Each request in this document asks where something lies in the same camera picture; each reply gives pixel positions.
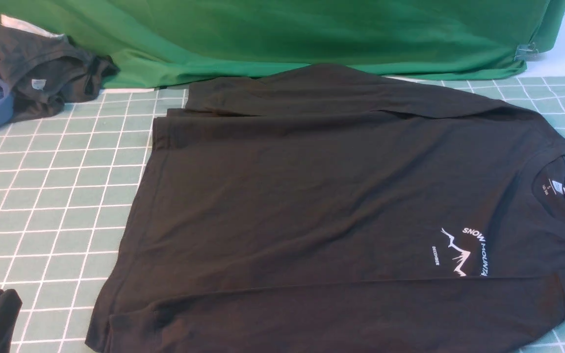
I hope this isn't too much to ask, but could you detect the dark gray long-sleeve top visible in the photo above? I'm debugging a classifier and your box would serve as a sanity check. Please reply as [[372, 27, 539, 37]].
[[86, 64, 565, 353]]

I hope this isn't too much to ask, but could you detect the green checkered tablecloth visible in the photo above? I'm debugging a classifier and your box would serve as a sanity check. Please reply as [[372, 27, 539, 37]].
[[0, 76, 565, 353]]

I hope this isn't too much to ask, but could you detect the dark gray crumpled shirt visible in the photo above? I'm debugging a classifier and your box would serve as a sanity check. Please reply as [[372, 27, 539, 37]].
[[0, 25, 119, 123]]

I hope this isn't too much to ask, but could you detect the green backdrop cloth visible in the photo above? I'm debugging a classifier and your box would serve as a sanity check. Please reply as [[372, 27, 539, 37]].
[[0, 0, 565, 89]]

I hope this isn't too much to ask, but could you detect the metal binder clip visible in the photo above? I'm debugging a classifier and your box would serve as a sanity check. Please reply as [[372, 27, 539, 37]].
[[514, 43, 539, 62]]

